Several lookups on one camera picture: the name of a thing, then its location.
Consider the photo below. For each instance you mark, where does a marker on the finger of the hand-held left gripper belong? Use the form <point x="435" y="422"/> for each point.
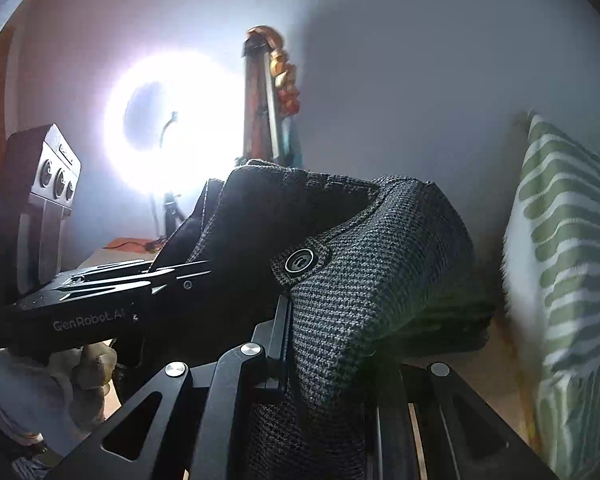
<point x="180" y="277"/>

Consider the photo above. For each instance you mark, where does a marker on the person's left forearm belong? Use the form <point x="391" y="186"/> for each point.
<point x="0" y="445"/>

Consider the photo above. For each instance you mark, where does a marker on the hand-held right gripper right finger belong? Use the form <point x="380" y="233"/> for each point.
<point x="445" y="410"/>

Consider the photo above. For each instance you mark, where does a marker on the orange bed sheet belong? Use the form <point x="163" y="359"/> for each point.
<point x="125" y="243"/>

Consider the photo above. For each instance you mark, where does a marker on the folded black pants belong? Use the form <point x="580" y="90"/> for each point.
<point x="460" y="320"/>

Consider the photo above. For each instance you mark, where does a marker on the small black tripod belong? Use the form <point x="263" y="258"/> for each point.
<point x="172" y="210"/>

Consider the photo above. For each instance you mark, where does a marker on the grey checked pants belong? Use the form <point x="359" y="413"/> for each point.
<point x="380" y="270"/>

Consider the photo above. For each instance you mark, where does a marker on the colourful patterned scarf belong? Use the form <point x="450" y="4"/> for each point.
<point x="285" y="80"/>

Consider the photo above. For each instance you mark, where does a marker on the green leaf pattern pillow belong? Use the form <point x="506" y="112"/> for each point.
<point x="565" y="240"/>

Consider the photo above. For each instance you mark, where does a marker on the tall grey tripod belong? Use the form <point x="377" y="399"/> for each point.
<point x="260" y="110"/>

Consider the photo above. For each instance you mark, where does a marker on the person's left hand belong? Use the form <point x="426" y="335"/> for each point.
<point x="30" y="390"/>

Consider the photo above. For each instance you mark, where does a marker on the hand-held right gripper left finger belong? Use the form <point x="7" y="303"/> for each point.
<point x="277" y="350"/>

